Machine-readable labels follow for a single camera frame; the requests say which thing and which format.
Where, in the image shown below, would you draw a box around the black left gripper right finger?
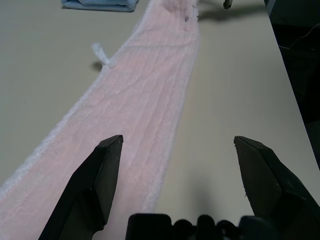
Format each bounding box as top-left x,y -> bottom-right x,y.
233,134 -> 320,240

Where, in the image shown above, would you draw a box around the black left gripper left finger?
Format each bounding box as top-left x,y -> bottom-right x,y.
38,134 -> 125,240

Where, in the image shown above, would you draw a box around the pink towel with white trim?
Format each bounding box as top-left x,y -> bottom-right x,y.
0,0 -> 201,240

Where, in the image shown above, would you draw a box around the folded blue towel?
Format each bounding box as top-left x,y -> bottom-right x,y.
61,0 -> 140,13

